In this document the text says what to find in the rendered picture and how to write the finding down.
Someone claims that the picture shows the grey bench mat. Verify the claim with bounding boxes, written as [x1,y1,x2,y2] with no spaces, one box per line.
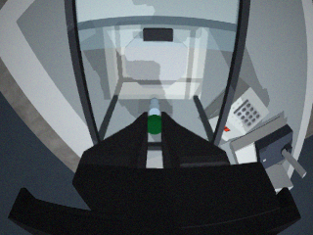
[16,0,307,165]

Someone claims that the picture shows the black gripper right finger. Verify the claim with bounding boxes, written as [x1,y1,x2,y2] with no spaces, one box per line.
[161,112,230,168]

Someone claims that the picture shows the white block with round holes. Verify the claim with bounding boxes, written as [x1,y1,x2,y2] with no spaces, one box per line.
[222,77,270,141]

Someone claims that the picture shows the green-capped sample tube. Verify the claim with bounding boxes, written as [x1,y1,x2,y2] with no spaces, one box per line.
[148,94,161,134]

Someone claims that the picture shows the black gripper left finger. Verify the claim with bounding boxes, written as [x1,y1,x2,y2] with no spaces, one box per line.
[78,112,148,168]

